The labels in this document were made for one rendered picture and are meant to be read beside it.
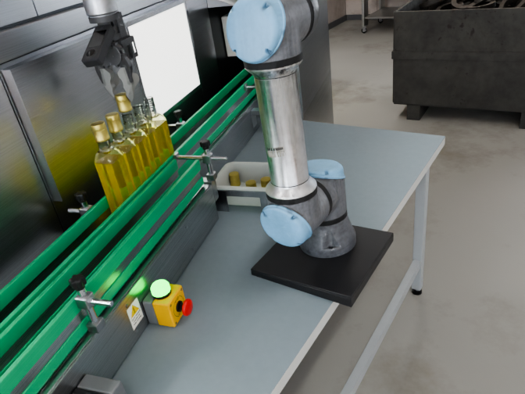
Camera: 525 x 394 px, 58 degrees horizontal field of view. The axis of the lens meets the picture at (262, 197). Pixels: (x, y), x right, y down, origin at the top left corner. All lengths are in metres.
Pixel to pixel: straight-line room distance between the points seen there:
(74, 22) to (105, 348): 0.82
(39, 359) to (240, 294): 0.48
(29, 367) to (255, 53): 0.67
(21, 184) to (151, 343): 0.48
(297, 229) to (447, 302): 1.33
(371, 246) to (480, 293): 1.14
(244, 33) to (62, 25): 0.59
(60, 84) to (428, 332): 1.63
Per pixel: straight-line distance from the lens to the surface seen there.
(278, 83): 0.93
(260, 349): 1.05
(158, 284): 1.11
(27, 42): 1.26
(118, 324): 1.07
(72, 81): 1.34
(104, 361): 1.05
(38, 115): 1.25
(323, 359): 2.00
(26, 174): 1.26
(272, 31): 0.87
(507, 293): 2.35
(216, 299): 1.18
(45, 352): 0.95
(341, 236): 1.20
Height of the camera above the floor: 1.53
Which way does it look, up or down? 30 degrees down
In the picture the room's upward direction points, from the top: 8 degrees counter-clockwise
